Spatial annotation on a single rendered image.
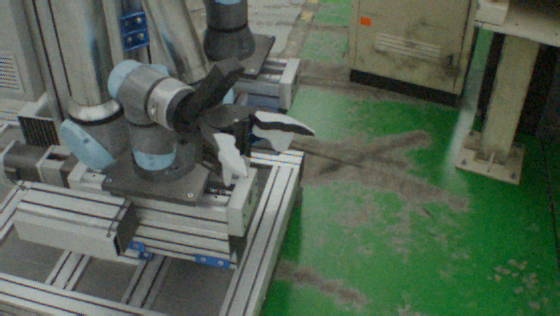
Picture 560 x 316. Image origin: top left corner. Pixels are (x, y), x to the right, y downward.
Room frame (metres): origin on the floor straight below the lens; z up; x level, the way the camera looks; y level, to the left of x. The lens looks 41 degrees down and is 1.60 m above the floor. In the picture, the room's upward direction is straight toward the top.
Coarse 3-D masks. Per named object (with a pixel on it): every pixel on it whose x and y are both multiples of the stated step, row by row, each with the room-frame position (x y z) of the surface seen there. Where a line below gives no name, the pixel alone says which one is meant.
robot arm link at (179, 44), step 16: (144, 0) 0.94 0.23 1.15; (160, 0) 0.94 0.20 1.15; (176, 0) 0.95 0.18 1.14; (160, 16) 0.93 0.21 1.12; (176, 16) 0.93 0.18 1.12; (160, 32) 0.92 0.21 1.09; (176, 32) 0.92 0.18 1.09; (192, 32) 0.94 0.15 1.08; (160, 48) 0.93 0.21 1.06; (176, 48) 0.91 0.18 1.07; (192, 48) 0.92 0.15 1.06; (176, 64) 0.91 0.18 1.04; (192, 64) 0.91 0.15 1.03; (208, 64) 0.94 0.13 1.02; (192, 80) 0.90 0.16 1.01
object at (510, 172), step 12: (468, 132) 2.02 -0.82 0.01; (516, 144) 1.93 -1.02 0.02; (468, 156) 1.86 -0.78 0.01; (468, 168) 1.78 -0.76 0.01; (480, 168) 1.78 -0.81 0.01; (492, 168) 1.78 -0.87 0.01; (504, 168) 1.78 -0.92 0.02; (516, 168) 1.78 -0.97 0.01; (504, 180) 1.72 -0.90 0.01; (516, 180) 1.71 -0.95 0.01
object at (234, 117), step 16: (176, 96) 0.75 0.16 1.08; (176, 112) 0.73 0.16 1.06; (208, 112) 0.71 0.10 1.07; (224, 112) 0.71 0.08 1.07; (240, 112) 0.72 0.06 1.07; (176, 128) 0.73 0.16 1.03; (192, 128) 0.73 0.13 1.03; (224, 128) 0.67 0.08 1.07; (240, 128) 0.70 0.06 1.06; (240, 144) 0.70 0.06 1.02; (208, 160) 0.69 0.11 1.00
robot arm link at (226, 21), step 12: (204, 0) 1.49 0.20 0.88; (216, 0) 1.45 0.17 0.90; (228, 0) 1.44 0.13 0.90; (240, 0) 1.46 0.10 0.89; (216, 12) 1.45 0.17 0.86; (228, 12) 1.44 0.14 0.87; (240, 12) 1.46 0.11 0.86; (216, 24) 1.45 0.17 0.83; (228, 24) 1.44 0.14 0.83; (240, 24) 1.46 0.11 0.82
